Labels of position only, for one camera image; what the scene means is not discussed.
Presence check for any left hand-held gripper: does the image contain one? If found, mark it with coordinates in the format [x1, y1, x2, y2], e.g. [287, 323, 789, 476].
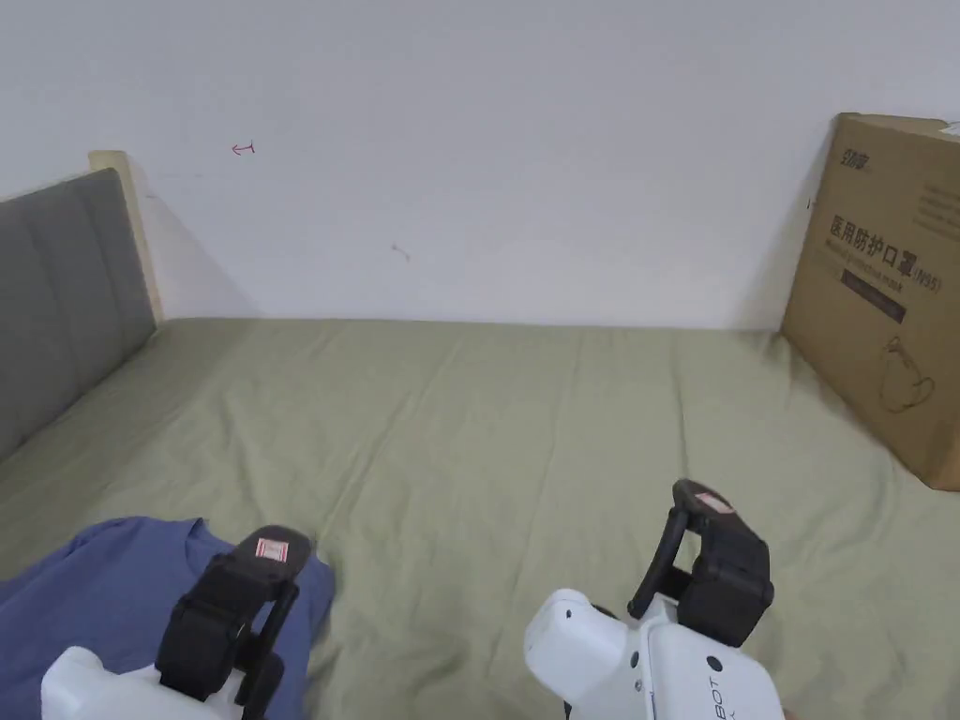
[40, 526, 313, 720]

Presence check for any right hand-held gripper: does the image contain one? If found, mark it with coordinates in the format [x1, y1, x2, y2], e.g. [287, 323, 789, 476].
[522, 479, 788, 720]

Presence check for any blue shirt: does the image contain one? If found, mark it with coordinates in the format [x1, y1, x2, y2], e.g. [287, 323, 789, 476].
[0, 516, 337, 720]

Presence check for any bed with pale green sheet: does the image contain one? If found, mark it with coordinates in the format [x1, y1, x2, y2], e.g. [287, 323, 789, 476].
[0, 314, 960, 720]

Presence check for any brown cardboard carton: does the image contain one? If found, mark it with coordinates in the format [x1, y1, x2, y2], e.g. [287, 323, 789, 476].
[779, 112, 960, 493]

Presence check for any grey padded headboard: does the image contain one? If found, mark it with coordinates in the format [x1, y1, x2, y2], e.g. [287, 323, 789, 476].
[0, 149, 163, 463]

